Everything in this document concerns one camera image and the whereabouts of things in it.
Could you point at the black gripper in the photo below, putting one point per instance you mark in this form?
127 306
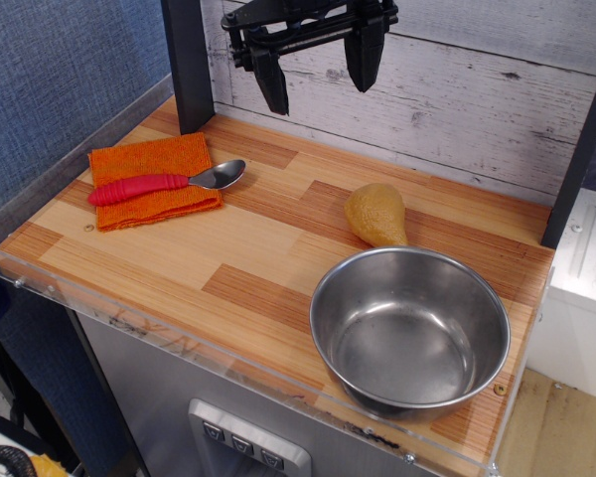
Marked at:
262 31

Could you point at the tan toy chicken leg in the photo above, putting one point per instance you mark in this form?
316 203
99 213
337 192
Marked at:
375 213

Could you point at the orange folded cloth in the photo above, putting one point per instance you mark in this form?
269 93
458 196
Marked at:
186 155

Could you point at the stainless steel bowl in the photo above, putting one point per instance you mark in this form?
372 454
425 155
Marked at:
409 333

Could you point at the clear acrylic edge guard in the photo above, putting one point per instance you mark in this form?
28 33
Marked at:
281 385

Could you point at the white grooved side cabinet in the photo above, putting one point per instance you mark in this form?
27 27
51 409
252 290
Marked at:
563 341

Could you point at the silver button control panel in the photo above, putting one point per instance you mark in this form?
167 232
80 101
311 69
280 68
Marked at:
249 440

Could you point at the yellow object bottom left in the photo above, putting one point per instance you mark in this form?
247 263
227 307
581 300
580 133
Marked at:
45 466

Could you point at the black vertical post left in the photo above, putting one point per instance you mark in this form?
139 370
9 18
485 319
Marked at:
189 62

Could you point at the black vertical post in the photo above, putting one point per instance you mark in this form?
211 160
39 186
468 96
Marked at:
189 62
572 182

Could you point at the red handled metal spoon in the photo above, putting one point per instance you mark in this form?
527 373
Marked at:
218 177

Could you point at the black vertical post right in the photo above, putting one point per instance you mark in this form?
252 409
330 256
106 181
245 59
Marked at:
572 182

